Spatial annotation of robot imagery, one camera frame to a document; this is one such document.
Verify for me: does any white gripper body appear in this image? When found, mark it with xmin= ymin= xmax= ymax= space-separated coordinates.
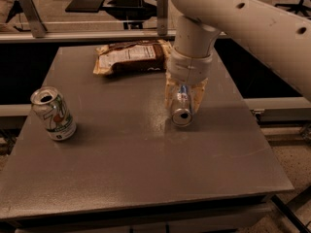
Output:
xmin=167 ymin=48 xmax=213 ymax=85

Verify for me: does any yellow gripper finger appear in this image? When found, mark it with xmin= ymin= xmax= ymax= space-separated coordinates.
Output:
xmin=191 ymin=79 xmax=208 ymax=113
xmin=164 ymin=73 xmax=179 ymax=110

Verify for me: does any silver blue redbull can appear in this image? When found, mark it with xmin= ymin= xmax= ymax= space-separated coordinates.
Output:
xmin=170 ymin=84 xmax=193 ymax=127

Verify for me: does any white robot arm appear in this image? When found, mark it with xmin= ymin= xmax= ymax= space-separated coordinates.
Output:
xmin=165 ymin=0 xmax=311 ymax=108

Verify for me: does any green white 7up can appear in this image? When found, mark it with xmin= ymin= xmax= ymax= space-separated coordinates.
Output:
xmin=30 ymin=86 xmax=77 ymax=141

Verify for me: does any brown white snack bag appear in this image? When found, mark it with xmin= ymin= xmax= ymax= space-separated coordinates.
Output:
xmin=93 ymin=40 xmax=172 ymax=76

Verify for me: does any dark background desk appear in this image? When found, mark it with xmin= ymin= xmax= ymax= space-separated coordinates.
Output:
xmin=65 ymin=0 xmax=156 ymax=29

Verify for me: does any white horizontal rail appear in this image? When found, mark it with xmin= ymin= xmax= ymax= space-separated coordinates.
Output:
xmin=0 ymin=30 xmax=177 ymax=44

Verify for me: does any middle metal rail bracket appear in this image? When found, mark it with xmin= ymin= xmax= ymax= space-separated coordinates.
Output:
xmin=156 ymin=0 xmax=168 ymax=36

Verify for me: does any metal rail bracket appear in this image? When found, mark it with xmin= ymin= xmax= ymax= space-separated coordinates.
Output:
xmin=18 ymin=0 xmax=47 ymax=38
xmin=156 ymin=0 xmax=168 ymax=36

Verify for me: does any left metal rail bracket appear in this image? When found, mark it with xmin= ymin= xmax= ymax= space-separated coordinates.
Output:
xmin=18 ymin=0 xmax=47 ymax=38

